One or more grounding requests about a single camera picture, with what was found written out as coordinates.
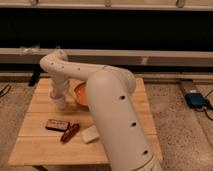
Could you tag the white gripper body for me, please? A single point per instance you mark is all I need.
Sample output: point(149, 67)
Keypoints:
point(59, 101)

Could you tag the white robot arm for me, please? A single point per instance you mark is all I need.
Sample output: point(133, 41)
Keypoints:
point(108, 93)

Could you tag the orange bowl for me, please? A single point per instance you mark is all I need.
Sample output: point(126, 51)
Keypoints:
point(80, 93)

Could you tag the dark red sausage toy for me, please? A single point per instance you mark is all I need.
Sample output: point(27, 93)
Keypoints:
point(69, 133)

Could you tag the white rectangular sponge block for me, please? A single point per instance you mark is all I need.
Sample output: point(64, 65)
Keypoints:
point(90, 134)

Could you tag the wooden table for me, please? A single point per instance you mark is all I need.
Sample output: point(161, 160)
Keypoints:
point(36, 145)

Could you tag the blue device on floor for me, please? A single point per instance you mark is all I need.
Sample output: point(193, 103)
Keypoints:
point(197, 100)

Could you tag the long wooden bench rail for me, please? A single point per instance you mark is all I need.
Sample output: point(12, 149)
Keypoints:
point(112, 57)

